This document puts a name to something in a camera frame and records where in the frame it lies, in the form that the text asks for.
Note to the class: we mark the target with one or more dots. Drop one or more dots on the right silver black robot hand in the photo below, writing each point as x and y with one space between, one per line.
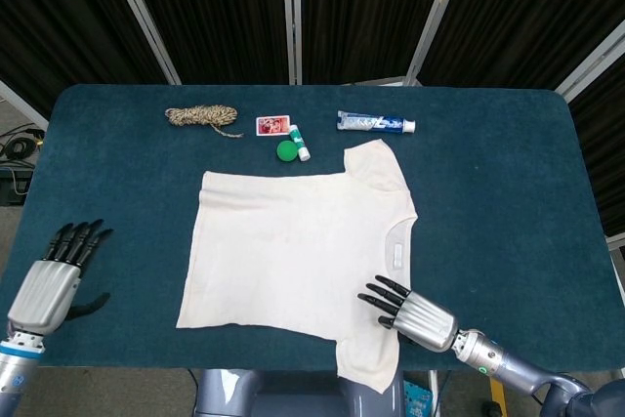
425 319

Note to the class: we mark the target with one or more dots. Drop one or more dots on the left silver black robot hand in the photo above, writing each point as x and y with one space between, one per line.
44 295

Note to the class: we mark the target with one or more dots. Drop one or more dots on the white T-shirt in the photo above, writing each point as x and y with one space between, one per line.
293 251

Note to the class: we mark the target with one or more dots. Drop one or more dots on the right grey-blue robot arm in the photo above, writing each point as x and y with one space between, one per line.
488 353

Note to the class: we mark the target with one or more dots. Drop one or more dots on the white table leg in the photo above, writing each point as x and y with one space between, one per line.
432 397

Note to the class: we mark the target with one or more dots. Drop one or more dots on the blue printed bag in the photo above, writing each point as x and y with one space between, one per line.
417 400

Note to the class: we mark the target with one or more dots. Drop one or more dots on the black caster wheel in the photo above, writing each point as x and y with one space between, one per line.
489 409

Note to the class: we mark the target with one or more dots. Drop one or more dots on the dark equipment case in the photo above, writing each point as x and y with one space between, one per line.
14 187

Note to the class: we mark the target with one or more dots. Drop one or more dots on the blue white toothpaste tube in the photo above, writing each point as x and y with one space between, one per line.
371 122

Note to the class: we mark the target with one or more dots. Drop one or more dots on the grey-blue robot torso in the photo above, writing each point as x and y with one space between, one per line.
229 395

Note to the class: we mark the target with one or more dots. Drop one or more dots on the white green glue stick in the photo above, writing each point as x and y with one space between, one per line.
299 143

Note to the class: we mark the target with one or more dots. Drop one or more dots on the green ball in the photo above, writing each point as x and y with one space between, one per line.
286 152

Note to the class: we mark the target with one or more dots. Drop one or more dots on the white partition foot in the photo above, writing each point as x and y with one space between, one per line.
386 81

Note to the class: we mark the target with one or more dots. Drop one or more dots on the red playing card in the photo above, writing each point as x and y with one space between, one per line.
271 125

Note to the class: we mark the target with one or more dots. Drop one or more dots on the dark pleated curtain panel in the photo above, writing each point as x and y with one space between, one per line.
605 143
215 12
537 7
366 12
58 12

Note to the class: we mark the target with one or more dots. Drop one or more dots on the white partition frame post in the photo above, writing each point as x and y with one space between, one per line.
142 16
591 65
293 21
22 103
438 16

